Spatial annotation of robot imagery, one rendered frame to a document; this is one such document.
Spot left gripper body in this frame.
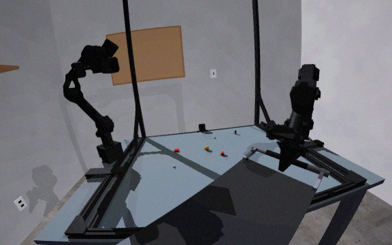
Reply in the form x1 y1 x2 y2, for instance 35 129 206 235
272 116 310 157

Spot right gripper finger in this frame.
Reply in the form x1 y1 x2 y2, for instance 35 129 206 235
101 59 116 74
73 63 85 78

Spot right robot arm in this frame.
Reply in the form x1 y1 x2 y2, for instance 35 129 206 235
63 39 118 148

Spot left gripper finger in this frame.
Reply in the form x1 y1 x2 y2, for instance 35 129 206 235
277 142 299 171
282 152 302 172

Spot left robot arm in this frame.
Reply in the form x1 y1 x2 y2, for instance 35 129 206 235
265 64 321 140

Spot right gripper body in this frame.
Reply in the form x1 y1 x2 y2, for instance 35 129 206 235
71 57 120 78

